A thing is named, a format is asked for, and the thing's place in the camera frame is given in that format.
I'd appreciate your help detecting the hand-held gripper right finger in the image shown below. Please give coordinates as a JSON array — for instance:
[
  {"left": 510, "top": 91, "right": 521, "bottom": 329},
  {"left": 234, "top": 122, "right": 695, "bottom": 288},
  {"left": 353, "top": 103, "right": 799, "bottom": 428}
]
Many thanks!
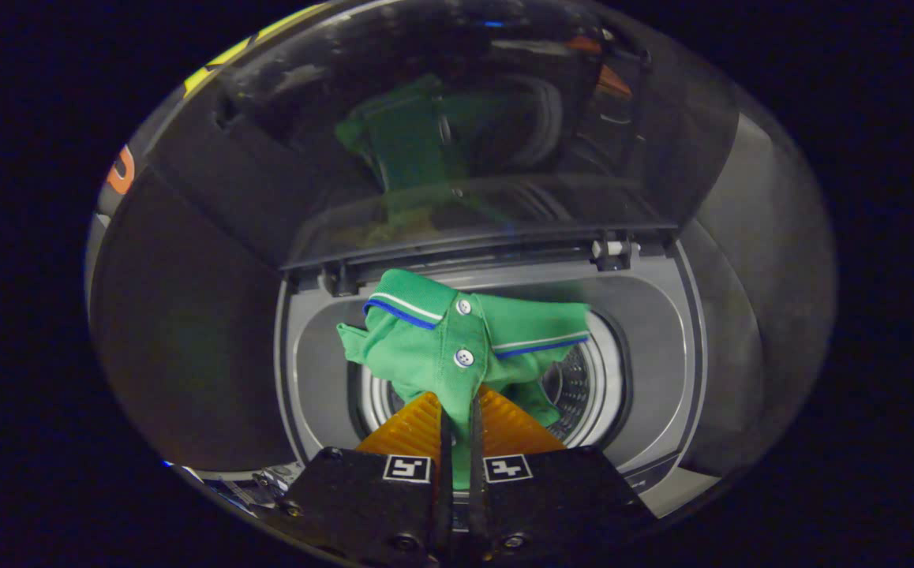
[{"left": 457, "top": 384, "right": 655, "bottom": 562}]

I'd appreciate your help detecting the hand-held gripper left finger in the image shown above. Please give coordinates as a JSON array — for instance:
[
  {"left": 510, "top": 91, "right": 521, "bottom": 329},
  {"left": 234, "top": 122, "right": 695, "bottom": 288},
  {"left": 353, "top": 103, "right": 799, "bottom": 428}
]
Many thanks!
[{"left": 272, "top": 390, "right": 454, "bottom": 565}]

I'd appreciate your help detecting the green polo shirt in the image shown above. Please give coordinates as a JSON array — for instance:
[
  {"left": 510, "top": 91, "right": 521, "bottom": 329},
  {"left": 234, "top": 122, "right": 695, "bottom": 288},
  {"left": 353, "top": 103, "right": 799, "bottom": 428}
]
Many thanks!
[{"left": 336, "top": 268, "right": 592, "bottom": 490}]

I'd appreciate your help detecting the dark washing machine lid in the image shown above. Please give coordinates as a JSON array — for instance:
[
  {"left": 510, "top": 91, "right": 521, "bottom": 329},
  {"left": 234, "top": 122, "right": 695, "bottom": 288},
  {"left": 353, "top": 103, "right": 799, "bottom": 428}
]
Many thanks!
[{"left": 145, "top": 0, "right": 742, "bottom": 297}]

